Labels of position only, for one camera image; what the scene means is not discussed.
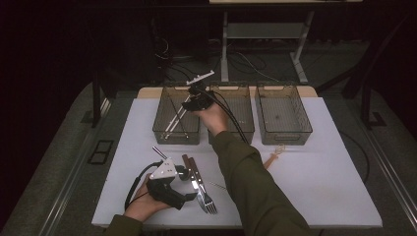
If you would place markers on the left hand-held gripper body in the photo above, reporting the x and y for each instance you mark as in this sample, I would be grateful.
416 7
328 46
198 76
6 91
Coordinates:
162 172

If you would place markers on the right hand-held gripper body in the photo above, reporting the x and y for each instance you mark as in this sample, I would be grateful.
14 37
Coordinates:
205 100

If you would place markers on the translucent grey plastic bin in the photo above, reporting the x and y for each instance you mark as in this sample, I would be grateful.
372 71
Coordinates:
282 114
246 108
177 140

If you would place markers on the person's right hand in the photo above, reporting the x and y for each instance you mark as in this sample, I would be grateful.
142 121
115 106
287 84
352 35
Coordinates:
214 119

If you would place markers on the person's left hand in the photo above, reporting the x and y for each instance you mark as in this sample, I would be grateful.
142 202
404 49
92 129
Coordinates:
142 205

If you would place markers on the small wooden spoon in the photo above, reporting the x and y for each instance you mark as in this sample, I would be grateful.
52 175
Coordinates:
271 160

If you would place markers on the grey metal stand with shelf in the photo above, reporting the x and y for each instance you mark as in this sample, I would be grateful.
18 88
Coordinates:
262 30

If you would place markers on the black metal stand leg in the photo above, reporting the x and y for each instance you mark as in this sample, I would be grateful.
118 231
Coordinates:
96 108

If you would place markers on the black metal stand with brace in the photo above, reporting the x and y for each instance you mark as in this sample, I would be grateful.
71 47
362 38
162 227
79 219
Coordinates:
366 105

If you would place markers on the black floor frame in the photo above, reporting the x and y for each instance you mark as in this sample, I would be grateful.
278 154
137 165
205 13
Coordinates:
100 152

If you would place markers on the metal floor rail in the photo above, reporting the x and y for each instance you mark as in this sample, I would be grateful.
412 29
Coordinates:
80 164
393 170

